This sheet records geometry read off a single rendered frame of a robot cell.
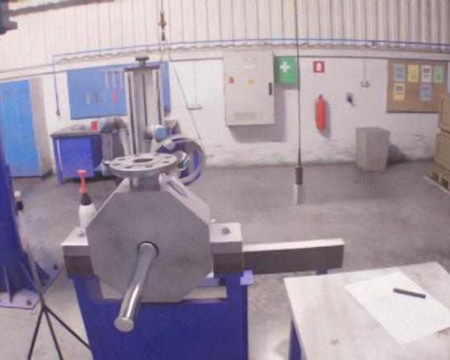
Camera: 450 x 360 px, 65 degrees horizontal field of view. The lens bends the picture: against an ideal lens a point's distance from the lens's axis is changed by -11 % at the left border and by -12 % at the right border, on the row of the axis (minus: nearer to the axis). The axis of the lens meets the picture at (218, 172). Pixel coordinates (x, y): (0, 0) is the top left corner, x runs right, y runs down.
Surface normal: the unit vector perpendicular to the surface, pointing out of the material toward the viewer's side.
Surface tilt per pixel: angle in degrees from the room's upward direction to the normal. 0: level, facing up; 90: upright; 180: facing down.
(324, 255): 90
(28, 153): 90
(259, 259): 90
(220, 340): 90
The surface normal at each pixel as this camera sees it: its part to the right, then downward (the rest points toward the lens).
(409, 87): -0.02, 0.27
